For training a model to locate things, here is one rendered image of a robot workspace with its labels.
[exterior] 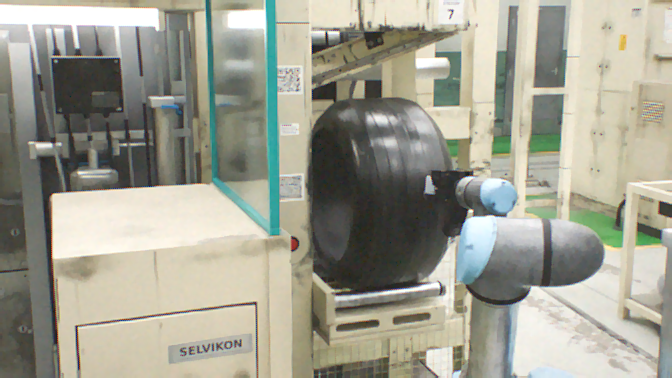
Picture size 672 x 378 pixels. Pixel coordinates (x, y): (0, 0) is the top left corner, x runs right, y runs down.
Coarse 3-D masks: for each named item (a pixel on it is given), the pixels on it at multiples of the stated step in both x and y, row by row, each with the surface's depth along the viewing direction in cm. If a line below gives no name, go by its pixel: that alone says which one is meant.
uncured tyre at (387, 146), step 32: (320, 128) 218; (352, 128) 200; (384, 128) 199; (416, 128) 202; (320, 160) 240; (352, 160) 197; (384, 160) 194; (416, 160) 197; (448, 160) 202; (320, 192) 243; (352, 192) 198; (384, 192) 193; (416, 192) 196; (320, 224) 240; (352, 224) 199; (384, 224) 194; (416, 224) 197; (320, 256) 228; (352, 256) 202; (384, 256) 198; (416, 256) 202; (352, 288) 214
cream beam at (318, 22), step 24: (312, 0) 222; (336, 0) 225; (360, 0) 228; (384, 0) 230; (408, 0) 233; (432, 0) 236; (312, 24) 223; (336, 24) 226; (360, 24) 229; (384, 24) 231; (408, 24) 234; (432, 24) 237; (456, 24) 240
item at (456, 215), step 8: (448, 208) 181; (456, 208) 179; (464, 208) 180; (448, 216) 181; (456, 216) 180; (464, 216) 181; (448, 224) 181; (456, 224) 182; (448, 232) 183; (456, 232) 183
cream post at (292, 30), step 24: (288, 0) 193; (288, 24) 194; (288, 48) 196; (288, 96) 198; (288, 120) 199; (288, 144) 201; (288, 168) 202; (312, 192) 206; (288, 216) 205; (312, 216) 207; (312, 240) 209; (312, 264) 210; (312, 288) 211; (312, 312) 213; (312, 336) 214; (312, 360) 216
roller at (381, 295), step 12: (372, 288) 212; (384, 288) 212; (396, 288) 213; (408, 288) 214; (420, 288) 215; (432, 288) 216; (336, 300) 206; (348, 300) 207; (360, 300) 209; (372, 300) 210; (384, 300) 211; (396, 300) 213
